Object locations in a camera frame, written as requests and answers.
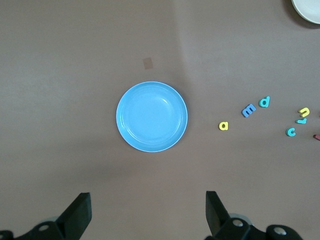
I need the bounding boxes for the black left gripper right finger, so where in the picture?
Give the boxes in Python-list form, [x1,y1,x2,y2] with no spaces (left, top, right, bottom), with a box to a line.
[204,191,252,240]

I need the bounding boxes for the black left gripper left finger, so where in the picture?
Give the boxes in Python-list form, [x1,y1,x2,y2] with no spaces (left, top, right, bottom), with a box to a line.
[17,192,93,240]

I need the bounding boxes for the blue letter m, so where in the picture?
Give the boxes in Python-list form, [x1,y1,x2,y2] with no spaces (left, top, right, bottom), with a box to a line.
[241,103,257,118]

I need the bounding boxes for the teal letter d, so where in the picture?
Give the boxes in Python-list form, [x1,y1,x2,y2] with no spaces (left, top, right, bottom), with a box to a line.
[258,96,271,108]

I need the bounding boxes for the beige plate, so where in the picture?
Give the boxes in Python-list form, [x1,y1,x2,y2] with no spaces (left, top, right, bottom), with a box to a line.
[291,0,320,25]

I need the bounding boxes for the brown tape patch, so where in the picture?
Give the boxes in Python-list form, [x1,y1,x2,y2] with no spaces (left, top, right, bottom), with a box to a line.
[142,57,154,70]

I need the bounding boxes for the blue plate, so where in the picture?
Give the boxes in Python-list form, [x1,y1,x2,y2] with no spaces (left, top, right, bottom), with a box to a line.
[115,81,189,153]

